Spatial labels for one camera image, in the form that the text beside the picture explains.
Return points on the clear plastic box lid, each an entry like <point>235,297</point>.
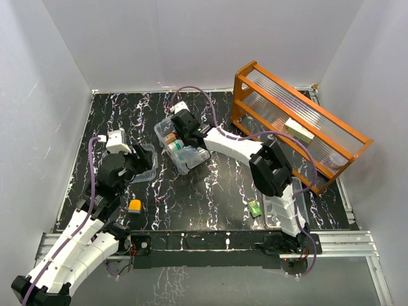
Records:
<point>149,147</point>

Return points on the small green packet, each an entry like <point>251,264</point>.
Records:
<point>254,209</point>

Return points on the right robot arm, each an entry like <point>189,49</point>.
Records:
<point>271,171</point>

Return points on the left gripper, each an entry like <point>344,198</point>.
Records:
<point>143,162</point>

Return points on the clear plastic storage box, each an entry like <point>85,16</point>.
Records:
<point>162,129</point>

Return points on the clear tape roll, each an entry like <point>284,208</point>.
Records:
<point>335,161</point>

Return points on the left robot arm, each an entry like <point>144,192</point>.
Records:
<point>89,238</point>

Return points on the yellow orange small box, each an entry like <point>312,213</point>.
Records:
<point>135,206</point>

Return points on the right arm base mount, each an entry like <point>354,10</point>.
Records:
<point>300,246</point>

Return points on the clear compartment tray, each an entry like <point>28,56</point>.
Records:
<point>282,211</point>

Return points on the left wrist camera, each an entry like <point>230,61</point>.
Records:
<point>115,142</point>

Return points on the brown bottle orange cap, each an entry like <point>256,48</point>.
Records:
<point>170,138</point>

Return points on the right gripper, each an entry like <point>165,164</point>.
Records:
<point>182,134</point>

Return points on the white medicine carton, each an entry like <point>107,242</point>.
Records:
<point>297,130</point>

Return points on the blue sachet pack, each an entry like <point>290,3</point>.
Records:
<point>192,156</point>

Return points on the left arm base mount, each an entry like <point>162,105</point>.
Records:
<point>127,244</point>

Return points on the orange wooden shelf rack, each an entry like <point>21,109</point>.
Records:
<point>270,102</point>

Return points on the white bottle green label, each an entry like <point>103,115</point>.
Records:
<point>176,146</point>

